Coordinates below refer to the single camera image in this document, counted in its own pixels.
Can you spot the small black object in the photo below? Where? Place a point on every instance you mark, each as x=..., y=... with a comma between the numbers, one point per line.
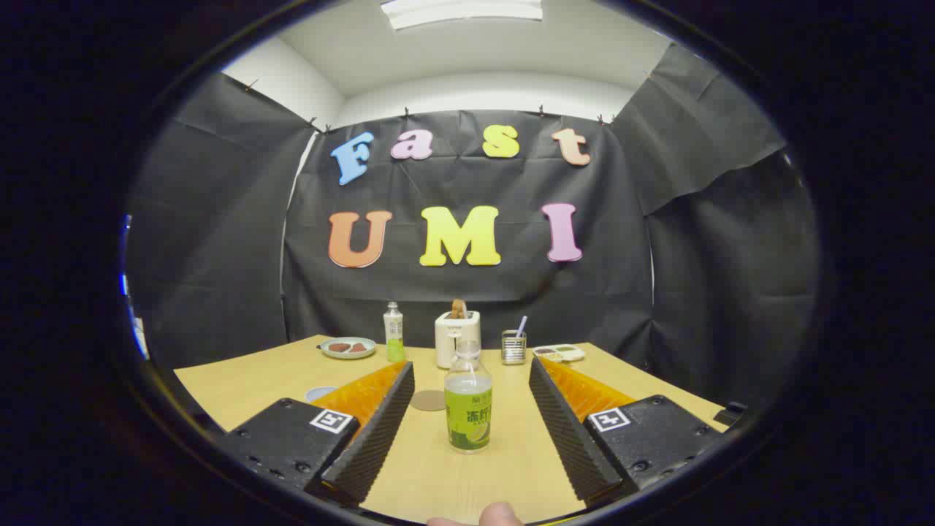
x=730, y=413

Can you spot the wooden table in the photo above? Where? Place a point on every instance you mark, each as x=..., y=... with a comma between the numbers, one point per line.
x=431, y=475

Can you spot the purple striped straw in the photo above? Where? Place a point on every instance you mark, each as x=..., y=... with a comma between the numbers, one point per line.
x=521, y=326

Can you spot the round brown coaster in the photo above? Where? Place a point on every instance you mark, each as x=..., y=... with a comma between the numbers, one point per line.
x=426, y=400

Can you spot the white divided dish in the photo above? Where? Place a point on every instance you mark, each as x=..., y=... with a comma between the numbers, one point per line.
x=559, y=353

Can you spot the capped green label bottle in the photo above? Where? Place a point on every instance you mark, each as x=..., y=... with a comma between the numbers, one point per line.
x=394, y=340

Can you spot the ceiling light panel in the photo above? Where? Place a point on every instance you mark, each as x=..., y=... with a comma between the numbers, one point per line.
x=460, y=11

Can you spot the pale grey cup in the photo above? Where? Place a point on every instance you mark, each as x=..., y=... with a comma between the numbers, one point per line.
x=319, y=394

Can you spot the white toaster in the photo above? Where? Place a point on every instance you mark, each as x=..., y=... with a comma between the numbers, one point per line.
x=449, y=332

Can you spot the pale green plate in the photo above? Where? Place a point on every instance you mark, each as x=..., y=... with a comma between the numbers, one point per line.
x=349, y=356

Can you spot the green label juice bottle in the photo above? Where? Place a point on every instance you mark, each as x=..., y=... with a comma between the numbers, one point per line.
x=468, y=416

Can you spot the brown bread slice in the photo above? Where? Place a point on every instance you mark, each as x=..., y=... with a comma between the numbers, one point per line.
x=459, y=308

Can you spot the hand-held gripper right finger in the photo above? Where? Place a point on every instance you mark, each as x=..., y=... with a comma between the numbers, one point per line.
x=570, y=438

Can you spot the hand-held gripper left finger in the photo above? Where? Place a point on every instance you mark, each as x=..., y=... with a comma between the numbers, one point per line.
x=372, y=438

